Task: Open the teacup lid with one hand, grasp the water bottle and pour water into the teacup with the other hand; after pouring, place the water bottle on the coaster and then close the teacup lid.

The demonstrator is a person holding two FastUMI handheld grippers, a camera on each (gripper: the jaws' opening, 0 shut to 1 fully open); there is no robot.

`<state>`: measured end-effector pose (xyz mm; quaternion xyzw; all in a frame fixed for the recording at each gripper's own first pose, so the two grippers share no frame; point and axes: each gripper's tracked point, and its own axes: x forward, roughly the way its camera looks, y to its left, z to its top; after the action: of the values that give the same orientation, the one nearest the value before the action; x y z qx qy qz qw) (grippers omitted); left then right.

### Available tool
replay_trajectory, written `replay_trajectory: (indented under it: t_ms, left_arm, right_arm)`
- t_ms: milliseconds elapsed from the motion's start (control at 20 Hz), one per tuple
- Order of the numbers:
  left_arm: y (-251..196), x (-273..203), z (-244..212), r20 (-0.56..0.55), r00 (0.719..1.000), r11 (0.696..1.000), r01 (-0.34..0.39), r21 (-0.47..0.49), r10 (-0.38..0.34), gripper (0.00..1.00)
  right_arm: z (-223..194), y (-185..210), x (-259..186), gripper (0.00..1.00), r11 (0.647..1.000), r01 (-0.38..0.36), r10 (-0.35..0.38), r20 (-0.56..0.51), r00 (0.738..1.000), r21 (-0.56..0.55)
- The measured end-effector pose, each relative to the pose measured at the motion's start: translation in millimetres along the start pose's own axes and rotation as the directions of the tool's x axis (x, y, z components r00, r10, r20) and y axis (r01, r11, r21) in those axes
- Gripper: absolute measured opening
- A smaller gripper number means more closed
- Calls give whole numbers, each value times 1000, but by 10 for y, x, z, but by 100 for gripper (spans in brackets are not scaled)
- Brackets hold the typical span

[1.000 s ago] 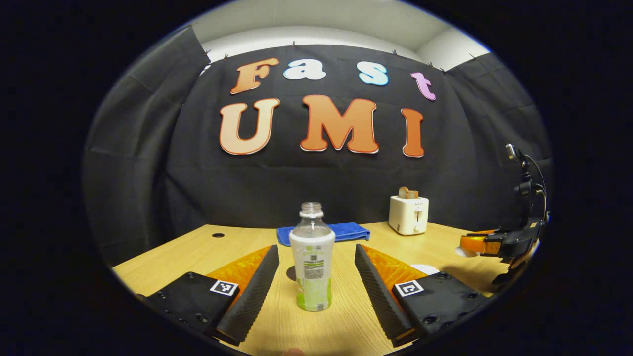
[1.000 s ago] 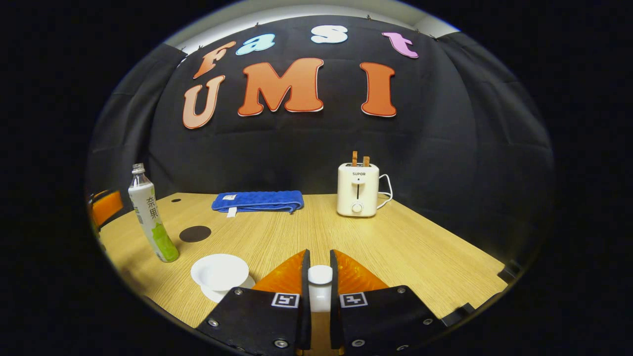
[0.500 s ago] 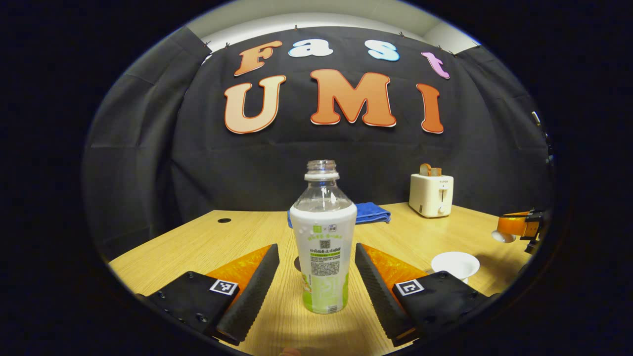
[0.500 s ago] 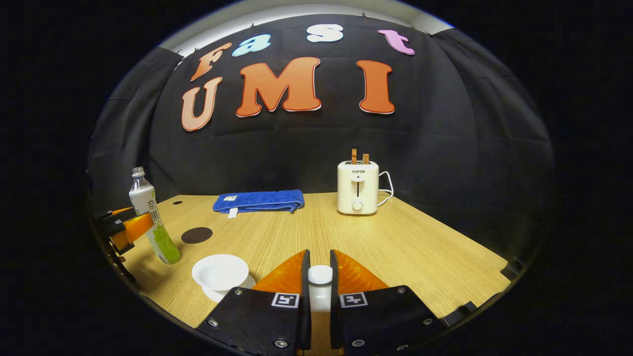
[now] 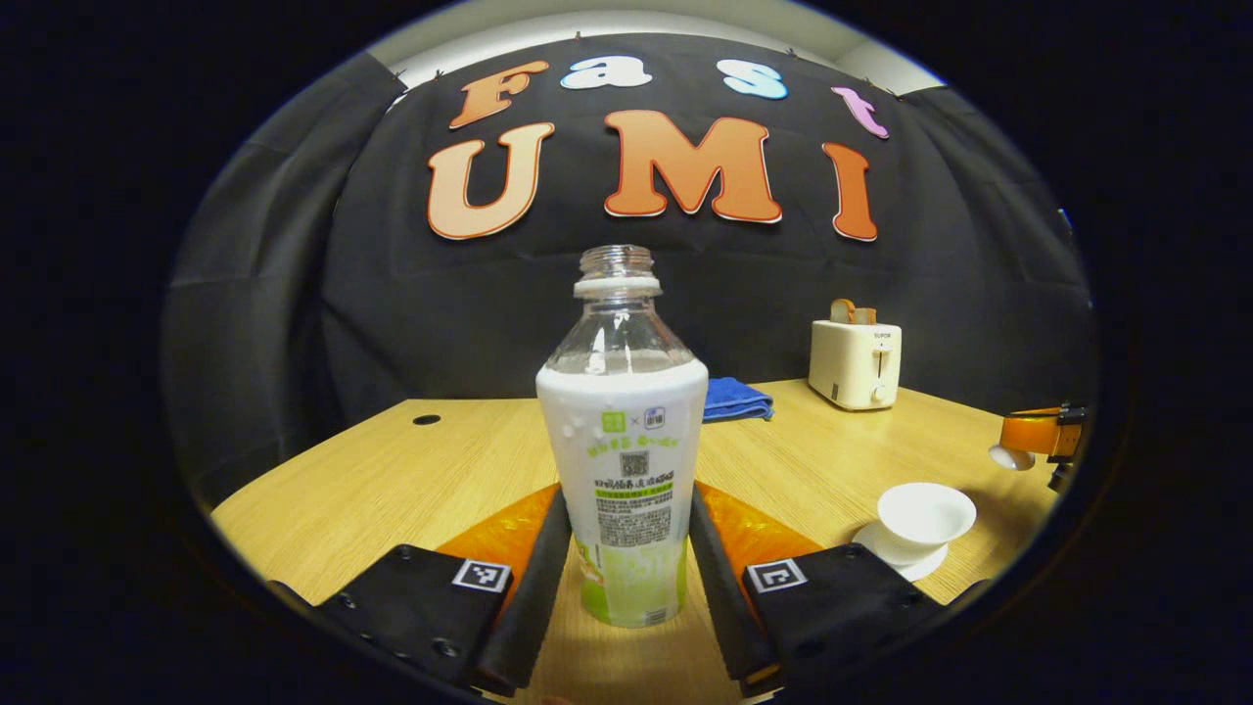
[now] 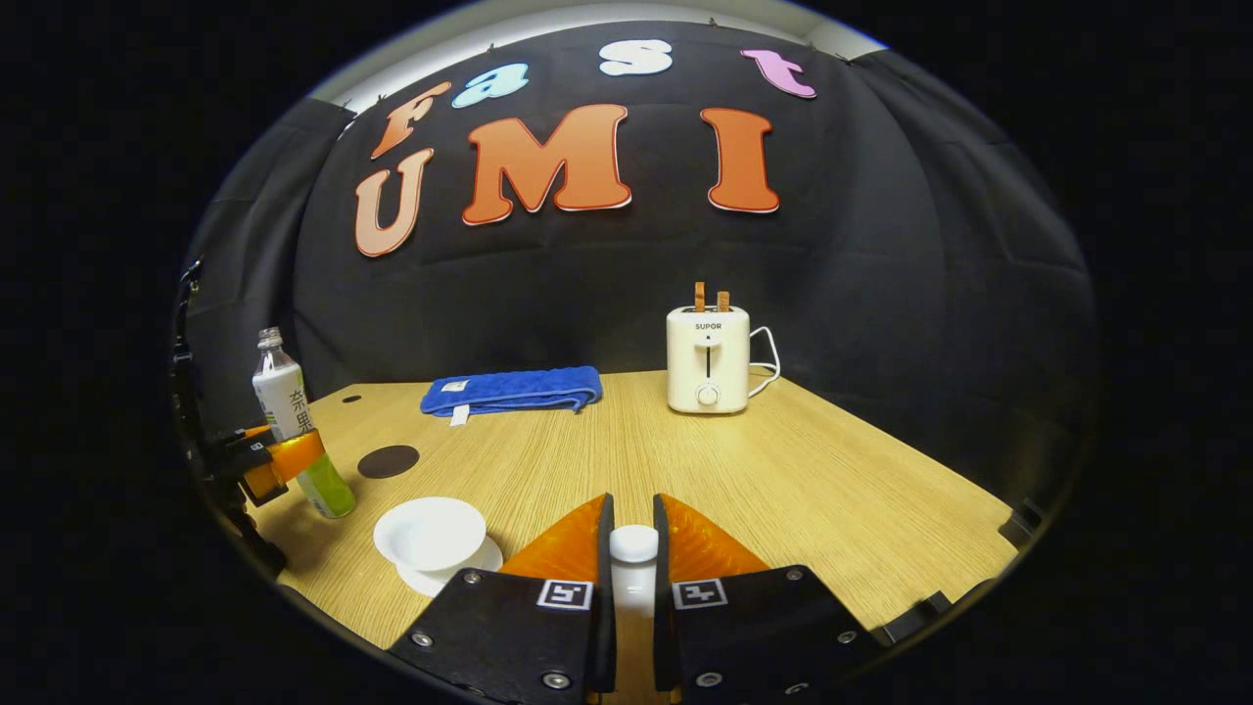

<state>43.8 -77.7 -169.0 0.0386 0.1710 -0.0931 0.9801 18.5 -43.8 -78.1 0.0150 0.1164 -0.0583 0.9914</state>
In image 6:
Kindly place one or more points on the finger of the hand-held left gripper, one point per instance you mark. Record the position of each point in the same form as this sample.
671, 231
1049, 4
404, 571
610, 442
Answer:
255, 438
289, 460

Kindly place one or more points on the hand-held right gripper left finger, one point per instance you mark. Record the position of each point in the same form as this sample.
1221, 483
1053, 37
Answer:
605, 587

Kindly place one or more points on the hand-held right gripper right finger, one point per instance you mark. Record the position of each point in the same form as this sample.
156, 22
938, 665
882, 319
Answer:
663, 587

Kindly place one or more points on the plastic water bottle green label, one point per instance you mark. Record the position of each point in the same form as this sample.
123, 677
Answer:
284, 392

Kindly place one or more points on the dark round coaster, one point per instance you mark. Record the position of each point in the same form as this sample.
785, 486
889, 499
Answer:
389, 461

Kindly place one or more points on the white teacup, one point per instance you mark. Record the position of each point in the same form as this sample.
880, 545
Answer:
431, 534

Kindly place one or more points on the blue folded towel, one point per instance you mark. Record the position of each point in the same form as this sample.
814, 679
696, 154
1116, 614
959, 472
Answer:
514, 390

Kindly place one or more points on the white toaster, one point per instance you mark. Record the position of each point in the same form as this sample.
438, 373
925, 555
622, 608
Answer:
707, 357

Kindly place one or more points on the black table clamp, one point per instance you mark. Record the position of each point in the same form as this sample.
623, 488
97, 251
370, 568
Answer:
910, 619
1023, 524

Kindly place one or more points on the black backdrop cloth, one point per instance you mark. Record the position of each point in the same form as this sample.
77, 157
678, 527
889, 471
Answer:
587, 294

